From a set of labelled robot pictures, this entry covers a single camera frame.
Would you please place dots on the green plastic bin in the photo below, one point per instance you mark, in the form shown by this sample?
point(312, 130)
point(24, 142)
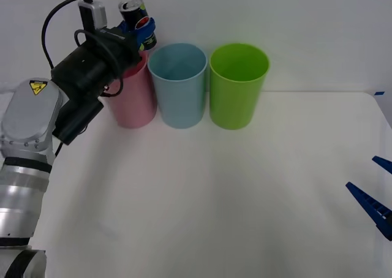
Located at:
point(235, 103)

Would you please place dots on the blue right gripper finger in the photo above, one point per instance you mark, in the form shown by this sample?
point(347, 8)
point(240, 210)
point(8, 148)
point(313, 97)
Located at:
point(384, 164)
point(376, 210)

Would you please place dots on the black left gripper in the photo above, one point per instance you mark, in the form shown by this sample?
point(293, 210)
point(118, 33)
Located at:
point(124, 48)

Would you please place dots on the pale blue plastic bin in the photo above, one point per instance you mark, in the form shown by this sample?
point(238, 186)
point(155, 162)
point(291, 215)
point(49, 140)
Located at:
point(180, 103)

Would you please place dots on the pink plastic bin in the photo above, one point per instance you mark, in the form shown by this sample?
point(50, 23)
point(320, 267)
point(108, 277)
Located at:
point(134, 106)

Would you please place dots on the silver and black left arm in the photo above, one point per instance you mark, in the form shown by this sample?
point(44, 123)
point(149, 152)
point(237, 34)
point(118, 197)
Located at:
point(30, 112)

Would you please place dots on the black drink can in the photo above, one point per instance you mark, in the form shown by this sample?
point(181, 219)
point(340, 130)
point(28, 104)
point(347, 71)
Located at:
point(134, 13)

